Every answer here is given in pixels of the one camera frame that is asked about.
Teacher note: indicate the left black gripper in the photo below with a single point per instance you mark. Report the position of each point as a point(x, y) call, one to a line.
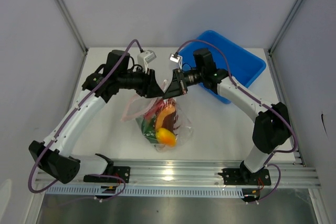
point(149, 88)

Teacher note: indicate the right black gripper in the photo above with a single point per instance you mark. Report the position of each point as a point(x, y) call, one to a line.
point(177, 87)

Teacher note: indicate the red toy lobster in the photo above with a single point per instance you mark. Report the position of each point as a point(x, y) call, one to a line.
point(157, 108)

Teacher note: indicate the clear zip top bag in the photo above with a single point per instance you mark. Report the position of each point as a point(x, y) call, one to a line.
point(137, 106)

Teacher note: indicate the yellow orange toy fruit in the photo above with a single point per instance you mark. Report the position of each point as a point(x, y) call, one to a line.
point(165, 137)

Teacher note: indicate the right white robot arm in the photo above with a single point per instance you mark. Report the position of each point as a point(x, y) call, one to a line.
point(271, 121)

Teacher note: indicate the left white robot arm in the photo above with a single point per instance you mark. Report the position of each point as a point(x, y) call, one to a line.
point(53, 154)

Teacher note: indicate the blue plastic bin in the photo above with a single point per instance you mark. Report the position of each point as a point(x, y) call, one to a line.
point(244, 66)

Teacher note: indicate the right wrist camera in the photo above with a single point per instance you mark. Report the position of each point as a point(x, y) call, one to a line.
point(176, 58)

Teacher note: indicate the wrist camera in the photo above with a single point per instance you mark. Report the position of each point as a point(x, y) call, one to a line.
point(176, 58)
point(144, 58)

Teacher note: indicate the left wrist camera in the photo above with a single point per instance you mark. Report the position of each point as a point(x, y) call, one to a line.
point(144, 58)

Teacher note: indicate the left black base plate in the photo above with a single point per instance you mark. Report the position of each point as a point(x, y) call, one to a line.
point(116, 174)

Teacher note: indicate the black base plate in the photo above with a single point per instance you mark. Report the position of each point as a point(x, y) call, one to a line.
point(116, 174)
point(237, 176)

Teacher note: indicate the slotted cable duct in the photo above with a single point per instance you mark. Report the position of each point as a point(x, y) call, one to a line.
point(151, 191)

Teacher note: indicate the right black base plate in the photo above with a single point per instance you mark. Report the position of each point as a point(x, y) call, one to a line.
point(237, 176)

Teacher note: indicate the aluminium rail frame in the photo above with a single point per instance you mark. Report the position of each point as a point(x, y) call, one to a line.
point(205, 174)

